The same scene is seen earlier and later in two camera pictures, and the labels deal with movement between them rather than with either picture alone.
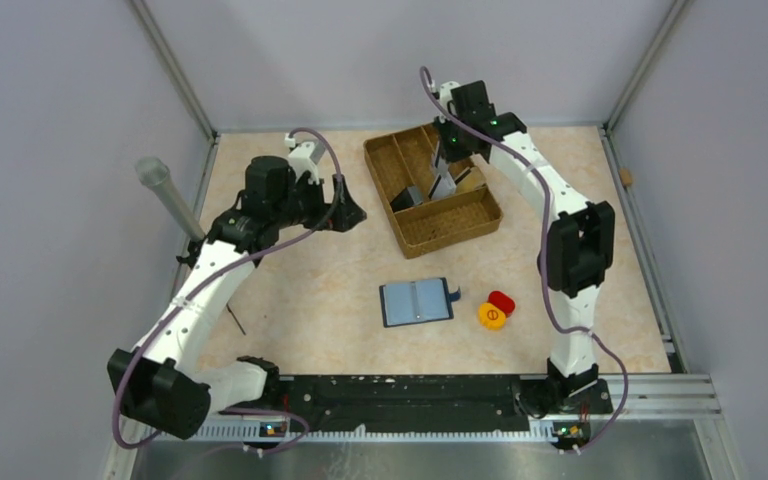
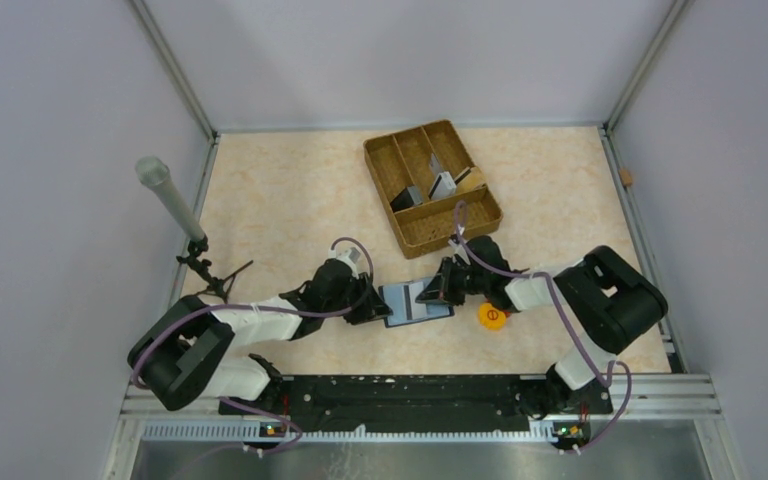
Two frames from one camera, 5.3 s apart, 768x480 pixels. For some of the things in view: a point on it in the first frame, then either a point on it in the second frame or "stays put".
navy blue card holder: x=416 y=302 stays put
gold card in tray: x=473 y=180 stays put
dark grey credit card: x=403 y=200 stays put
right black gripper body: x=452 y=144 → x=461 y=280
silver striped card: x=441 y=166 → x=413 y=310
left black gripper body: x=321 y=214 → x=364 y=302
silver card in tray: x=444 y=186 stays put
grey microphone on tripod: x=154 y=173 stays put
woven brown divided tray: x=401 y=161 stays put
